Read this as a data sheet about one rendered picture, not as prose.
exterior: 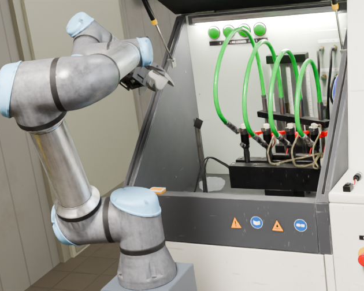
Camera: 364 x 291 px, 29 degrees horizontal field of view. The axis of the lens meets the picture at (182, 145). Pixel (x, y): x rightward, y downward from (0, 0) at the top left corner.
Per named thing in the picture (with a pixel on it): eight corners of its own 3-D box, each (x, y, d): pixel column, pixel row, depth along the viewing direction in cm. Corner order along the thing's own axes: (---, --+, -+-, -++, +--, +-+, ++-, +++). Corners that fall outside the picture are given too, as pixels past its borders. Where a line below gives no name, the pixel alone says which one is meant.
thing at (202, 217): (137, 238, 234) (130, 193, 230) (144, 232, 238) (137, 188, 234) (319, 254, 204) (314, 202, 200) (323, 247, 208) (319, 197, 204)
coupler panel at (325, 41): (318, 120, 246) (311, 32, 238) (321, 118, 249) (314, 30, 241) (355, 120, 240) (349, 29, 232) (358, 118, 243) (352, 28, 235)
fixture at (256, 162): (233, 207, 238) (227, 164, 234) (244, 197, 247) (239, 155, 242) (331, 213, 222) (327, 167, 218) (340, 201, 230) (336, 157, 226)
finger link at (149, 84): (143, 103, 215) (129, 86, 208) (148, 88, 218) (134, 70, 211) (152, 103, 214) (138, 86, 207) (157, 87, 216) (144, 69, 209)
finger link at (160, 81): (169, 99, 209) (143, 85, 205) (174, 82, 211) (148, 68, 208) (174, 95, 206) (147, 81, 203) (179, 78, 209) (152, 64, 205)
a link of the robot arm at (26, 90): (117, 253, 177) (51, 78, 142) (60, 256, 179) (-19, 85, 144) (123, 217, 186) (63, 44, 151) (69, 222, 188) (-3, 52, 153)
